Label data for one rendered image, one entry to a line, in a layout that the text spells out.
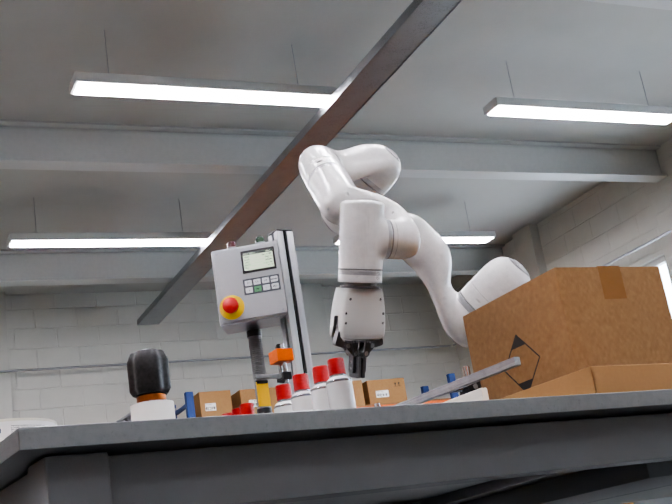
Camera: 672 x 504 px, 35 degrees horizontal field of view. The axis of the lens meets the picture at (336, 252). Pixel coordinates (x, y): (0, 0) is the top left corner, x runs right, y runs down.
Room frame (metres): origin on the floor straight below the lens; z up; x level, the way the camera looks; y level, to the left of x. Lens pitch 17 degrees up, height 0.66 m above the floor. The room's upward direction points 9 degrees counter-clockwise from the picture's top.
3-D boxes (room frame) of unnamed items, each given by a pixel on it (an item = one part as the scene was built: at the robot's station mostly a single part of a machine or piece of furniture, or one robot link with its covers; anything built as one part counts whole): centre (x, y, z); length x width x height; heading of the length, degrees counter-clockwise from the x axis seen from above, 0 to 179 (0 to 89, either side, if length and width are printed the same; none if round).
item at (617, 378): (1.53, -0.32, 0.85); 0.30 x 0.26 x 0.04; 33
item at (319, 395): (2.14, 0.07, 0.98); 0.05 x 0.05 x 0.20
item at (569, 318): (1.97, -0.40, 0.99); 0.30 x 0.24 x 0.27; 28
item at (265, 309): (2.51, 0.21, 1.38); 0.17 x 0.10 x 0.19; 88
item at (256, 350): (2.56, 0.23, 1.18); 0.04 x 0.04 x 0.21
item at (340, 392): (2.08, 0.04, 0.98); 0.05 x 0.05 x 0.20
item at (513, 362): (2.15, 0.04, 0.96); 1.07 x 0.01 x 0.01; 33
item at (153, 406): (2.15, 0.42, 1.03); 0.09 x 0.09 x 0.30
